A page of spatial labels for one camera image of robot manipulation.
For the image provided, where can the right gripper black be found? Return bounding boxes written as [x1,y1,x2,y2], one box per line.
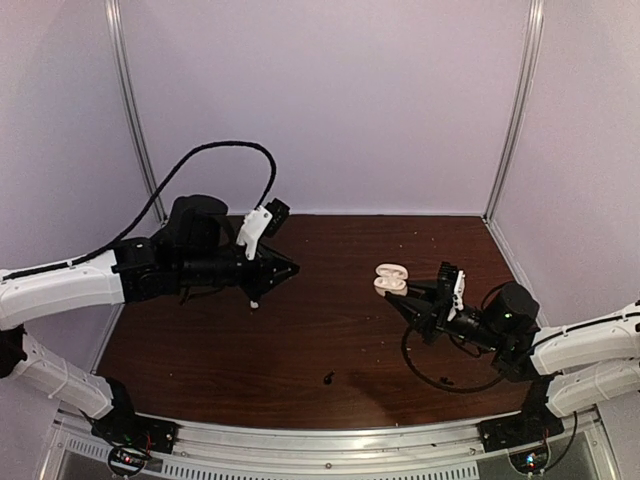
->
[386,280,505,354]

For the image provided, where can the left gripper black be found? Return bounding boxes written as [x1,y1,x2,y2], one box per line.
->
[177,241,300,301]

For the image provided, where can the white earbud charging case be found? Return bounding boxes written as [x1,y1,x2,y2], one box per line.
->
[373,263,409,297]

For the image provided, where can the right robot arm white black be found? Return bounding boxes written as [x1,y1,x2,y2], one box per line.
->
[373,277,639,442]

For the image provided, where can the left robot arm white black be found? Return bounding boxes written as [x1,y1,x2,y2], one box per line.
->
[1,195,299,444]

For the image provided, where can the small black clip centre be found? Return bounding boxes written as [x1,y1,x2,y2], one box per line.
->
[323,371,335,385]

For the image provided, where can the right circuit board with leds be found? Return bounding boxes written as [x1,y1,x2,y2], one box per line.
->
[509,446,550,475]

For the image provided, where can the circuit board with leds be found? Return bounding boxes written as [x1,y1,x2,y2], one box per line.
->
[509,446,550,475]
[107,446,150,476]

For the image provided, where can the left circuit board with leds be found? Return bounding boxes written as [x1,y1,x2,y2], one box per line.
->
[107,446,150,476]

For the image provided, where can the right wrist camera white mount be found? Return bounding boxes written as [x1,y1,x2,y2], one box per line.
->
[437,262,466,322]

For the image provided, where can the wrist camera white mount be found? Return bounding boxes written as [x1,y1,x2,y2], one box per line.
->
[236,198,290,260]
[437,262,466,322]

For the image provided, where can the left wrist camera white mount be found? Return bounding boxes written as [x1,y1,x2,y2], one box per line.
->
[236,198,290,260]

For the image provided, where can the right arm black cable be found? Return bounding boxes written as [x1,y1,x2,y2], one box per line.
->
[402,324,506,391]

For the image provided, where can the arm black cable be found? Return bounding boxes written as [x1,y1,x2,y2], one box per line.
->
[0,140,279,281]
[402,324,506,391]

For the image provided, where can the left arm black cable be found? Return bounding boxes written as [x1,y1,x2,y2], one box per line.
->
[0,140,279,281]

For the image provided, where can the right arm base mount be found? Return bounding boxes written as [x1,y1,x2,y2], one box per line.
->
[477,411,564,453]

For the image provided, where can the front aluminium rail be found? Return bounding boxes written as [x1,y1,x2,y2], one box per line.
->
[47,404,611,480]

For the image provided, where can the left aluminium frame post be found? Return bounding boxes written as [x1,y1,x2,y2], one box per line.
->
[104,0,158,198]

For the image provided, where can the aluminium frame post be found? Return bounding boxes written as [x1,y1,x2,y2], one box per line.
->
[104,0,158,198]
[483,0,545,225]

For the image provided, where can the right aluminium frame post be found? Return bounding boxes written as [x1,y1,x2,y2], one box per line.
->
[483,0,545,225]

